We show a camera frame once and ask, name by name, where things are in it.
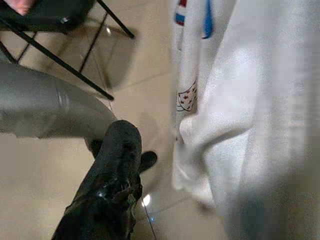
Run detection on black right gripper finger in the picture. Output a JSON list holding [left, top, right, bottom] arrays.
[[52, 119, 143, 240]]

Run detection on white printed t-shirt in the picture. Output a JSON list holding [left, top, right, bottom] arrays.
[[171, 0, 320, 240]]

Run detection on black robot foot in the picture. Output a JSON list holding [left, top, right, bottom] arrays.
[[137, 150, 158, 173]]

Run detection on silver robot leg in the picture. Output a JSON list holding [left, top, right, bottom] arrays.
[[0, 62, 118, 141]]

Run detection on black metal-frame chair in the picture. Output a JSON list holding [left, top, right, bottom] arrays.
[[0, 0, 136, 102]]

